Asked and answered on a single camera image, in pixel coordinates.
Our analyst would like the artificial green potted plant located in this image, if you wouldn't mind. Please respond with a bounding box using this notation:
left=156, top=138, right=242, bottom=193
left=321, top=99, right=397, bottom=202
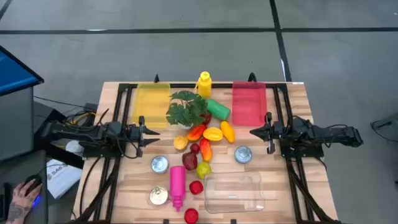
left=165, top=90, right=209, bottom=130

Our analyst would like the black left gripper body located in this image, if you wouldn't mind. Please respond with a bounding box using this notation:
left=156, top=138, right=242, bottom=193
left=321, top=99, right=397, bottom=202
left=126, top=115, right=146, bottom=158

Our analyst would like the black metal table frame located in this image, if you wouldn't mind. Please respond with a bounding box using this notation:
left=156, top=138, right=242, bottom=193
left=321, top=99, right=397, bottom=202
left=74, top=82, right=341, bottom=224

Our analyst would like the yellow plastic bottle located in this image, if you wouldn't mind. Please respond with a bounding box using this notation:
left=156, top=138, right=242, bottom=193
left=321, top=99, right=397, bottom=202
left=195, top=71, right=213, bottom=99

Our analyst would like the white paper booklet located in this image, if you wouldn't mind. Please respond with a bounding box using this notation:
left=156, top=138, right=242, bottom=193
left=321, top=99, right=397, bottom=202
left=46, top=158, right=83, bottom=200

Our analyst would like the grey cabinet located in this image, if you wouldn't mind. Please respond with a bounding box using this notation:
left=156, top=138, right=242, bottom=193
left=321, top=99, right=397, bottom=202
left=0, top=86, right=35, bottom=162

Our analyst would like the dark red toy pear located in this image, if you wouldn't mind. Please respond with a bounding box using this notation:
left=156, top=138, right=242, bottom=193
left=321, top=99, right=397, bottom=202
left=182, top=151, right=198, bottom=171

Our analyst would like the clear plastic tray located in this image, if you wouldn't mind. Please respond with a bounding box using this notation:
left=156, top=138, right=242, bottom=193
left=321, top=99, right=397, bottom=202
left=203, top=170, right=266, bottom=214

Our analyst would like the black computer mouse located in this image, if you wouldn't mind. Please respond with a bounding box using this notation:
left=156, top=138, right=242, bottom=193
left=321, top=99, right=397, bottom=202
left=24, top=174, right=43, bottom=197

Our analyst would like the silver tin can blue label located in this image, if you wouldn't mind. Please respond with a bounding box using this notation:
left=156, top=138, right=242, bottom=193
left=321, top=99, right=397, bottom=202
left=234, top=146, right=253, bottom=164

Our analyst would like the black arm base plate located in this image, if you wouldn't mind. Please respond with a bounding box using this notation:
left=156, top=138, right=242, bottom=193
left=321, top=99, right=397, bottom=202
left=82, top=136, right=127, bottom=159
left=279, top=136, right=325, bottom=159

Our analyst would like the gold pull-tab tin can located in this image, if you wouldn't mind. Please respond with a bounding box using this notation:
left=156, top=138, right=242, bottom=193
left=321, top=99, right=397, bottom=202
left=149, top=185, right=170, bottom=206

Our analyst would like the small red apple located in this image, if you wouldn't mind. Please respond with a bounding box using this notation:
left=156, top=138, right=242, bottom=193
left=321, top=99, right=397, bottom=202
left=188, top=180, right=205, bottom=195

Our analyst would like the green plastic bottle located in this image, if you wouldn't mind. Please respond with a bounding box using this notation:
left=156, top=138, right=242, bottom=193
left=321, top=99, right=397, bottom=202
left=205, top=98, right=231, bottom=121

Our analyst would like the dark grey side desk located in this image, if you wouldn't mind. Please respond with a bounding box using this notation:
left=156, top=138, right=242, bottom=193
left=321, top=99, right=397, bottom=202
left=0, top=149, right=49, bottom=224

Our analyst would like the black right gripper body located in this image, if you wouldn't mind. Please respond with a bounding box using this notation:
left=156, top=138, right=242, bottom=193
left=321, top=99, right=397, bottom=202
left=266, top=112, right=287, bottom=155

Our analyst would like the red orange toy pepper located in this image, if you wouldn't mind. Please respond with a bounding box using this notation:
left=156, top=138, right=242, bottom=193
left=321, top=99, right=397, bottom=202
left=186, top=123, right=208, bottom=142

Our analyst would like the red translucent plastic tray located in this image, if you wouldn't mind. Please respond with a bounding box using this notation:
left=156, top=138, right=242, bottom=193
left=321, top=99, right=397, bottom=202
left=231, top=80, right=268, bottom=128

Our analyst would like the red toy tomato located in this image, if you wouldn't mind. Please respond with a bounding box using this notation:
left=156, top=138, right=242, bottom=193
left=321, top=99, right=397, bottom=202
left=183, top=208, right=200, bottom=224

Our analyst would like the white cup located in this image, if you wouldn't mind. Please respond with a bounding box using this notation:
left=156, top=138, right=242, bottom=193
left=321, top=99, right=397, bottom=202
left=65, top=139, right=85, bottom=155

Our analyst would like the yellow translucent plastic tray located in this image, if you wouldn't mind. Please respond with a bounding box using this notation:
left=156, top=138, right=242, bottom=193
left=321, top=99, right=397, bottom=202
left=132, top=82, right=171, bottom=129

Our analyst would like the green toy apple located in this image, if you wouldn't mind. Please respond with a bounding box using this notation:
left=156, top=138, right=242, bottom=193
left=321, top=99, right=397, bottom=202
left=196, top=161, right=213, bottom=180

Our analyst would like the yellow toy starfruit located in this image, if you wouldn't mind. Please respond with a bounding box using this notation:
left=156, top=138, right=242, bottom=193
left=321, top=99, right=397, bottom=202
left=203, top=126, right=224, bottom=142

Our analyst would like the pink plastic bottle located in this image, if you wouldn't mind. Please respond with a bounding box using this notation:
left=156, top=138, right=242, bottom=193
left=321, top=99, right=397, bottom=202
left=169, top=166, right=187, bottom=213

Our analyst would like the red orange toy fruit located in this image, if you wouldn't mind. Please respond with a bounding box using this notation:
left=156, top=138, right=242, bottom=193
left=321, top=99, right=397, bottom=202
left=199, top=138, right=213, bottom=162

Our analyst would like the yellow toy lemon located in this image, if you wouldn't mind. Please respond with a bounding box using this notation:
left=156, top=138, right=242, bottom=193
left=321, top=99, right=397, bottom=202
left=173, top=135, right=190, bottom=151

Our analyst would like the orange toy mango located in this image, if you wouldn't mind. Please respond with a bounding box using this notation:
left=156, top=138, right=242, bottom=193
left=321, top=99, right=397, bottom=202
left=220, top=120, right=236, bottom=144

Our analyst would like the computer monitor blue screen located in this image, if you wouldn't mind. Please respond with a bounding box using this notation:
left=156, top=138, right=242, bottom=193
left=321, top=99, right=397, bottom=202
left=0, top=45, right=45, bottom=97

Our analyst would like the person's hand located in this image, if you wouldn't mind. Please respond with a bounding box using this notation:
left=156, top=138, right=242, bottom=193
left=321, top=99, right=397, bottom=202
left=5, top=179, right=44, bottom=224

